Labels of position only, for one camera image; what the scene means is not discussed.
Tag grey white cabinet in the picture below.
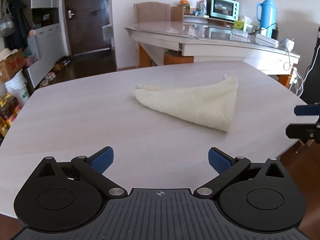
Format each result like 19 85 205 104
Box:
0 0 63 88

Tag white plastic bucket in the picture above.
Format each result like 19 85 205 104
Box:
5 70 30 105

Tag dark upright object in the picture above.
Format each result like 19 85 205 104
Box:
300 26 320 103

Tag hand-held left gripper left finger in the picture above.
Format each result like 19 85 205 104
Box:
37 146 127 198

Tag beige quilted chair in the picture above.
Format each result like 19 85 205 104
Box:
134 2 171 23

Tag orange lid glass jar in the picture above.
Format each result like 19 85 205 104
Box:
179 0 190 14

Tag green tissue box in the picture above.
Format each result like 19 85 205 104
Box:
234 16 253 32

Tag straw hat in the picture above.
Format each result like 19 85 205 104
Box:
0 48 19 60

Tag brown cardboard box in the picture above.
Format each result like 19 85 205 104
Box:
0 49 27 83

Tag dark brown door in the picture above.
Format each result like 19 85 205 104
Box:
62 0 112 57

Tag white power strip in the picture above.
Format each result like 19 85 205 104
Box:
279 38 295 49

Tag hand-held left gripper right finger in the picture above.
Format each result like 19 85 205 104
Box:
195 147 285 197

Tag white dining table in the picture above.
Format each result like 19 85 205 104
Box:
124 20 300 75

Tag group of oil bottles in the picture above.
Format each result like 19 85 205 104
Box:
0 94 23 138

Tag teal toaster oven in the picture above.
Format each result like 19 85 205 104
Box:
201 0 240 22

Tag cream towel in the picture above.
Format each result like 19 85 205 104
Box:
131 74 238 133

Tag pink cloth items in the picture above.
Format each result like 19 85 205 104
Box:
24 50 40 67

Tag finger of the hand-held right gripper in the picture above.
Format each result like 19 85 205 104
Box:
294 104 320 117
286 122 320 144

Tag grey hanging bag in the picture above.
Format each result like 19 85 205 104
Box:
0 0 14 37

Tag black hanging coat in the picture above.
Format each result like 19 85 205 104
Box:
6 0 28 52

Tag white cables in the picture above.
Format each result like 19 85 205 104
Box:
284 47 312 97

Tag small plain cardboard box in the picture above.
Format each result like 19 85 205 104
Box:
171 6 184 22

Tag blue thermos jug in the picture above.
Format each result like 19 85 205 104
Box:
256 0 277 39

